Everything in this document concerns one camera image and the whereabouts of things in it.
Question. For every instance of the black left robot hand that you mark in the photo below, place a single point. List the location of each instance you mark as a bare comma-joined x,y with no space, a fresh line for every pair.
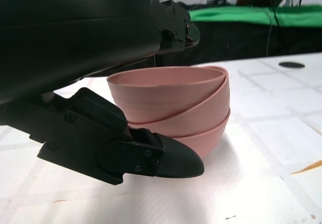
63,32

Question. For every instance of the pink plastic bowl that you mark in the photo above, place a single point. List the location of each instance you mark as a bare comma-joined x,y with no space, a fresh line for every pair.
201,143
216,103
163,98

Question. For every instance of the orange wood sliver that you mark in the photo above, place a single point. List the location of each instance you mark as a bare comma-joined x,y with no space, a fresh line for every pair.
309,167

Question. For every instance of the green cloth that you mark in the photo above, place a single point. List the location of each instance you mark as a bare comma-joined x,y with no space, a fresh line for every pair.
239,17

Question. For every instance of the black backdrop cloth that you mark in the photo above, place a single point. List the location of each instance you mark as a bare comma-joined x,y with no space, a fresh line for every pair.
239,42

